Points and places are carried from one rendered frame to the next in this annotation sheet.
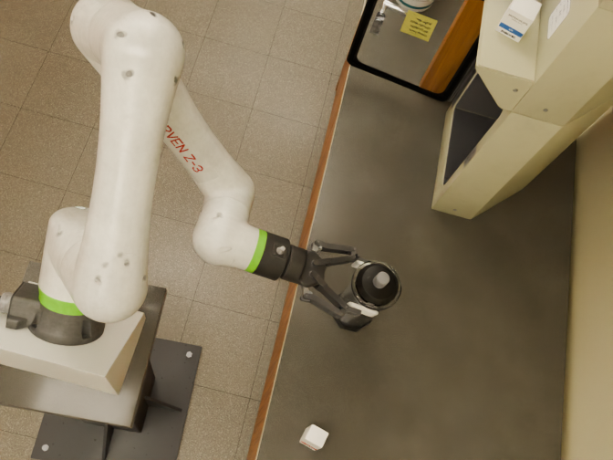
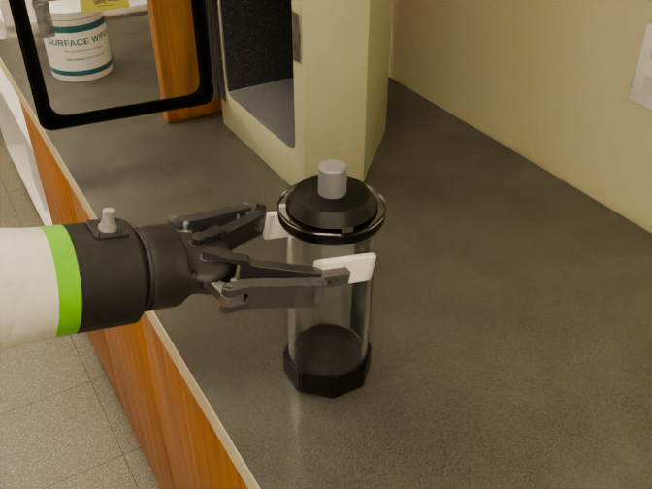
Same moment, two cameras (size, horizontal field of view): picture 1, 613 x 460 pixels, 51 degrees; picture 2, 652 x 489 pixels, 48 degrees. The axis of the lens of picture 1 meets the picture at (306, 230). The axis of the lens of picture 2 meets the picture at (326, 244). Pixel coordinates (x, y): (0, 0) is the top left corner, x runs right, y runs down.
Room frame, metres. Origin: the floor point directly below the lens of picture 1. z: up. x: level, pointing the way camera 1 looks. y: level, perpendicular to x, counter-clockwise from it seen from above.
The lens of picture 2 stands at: (-0.04, 0.05, 1.55)
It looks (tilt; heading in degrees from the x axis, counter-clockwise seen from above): 36 degrees down; 338
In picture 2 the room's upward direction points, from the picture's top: straight up
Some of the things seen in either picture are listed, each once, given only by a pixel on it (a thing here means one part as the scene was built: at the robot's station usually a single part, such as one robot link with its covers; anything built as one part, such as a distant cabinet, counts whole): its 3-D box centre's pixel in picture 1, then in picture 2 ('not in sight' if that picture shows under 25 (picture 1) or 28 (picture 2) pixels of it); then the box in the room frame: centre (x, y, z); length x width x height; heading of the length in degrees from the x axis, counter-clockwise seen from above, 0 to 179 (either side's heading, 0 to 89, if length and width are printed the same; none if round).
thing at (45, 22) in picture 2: (377, 25); (44, 18); (1.16, 0.04, 1.18); 0.02 x 0.02 x 0.06; 1
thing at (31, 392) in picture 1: (79, 342); not in sight; (0.20, 0.37, 0.92); 0.32 x 0.32 x 0.04; 12
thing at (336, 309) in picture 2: (364, 297); (329, 287); (0.52, -0.18, 1.06); 0.11 x 0.11 x 0.21
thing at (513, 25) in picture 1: (518, 17); not in sight; (0.98, -0.21, 1.54); 0.05 x 0.05 x 0.06; 82
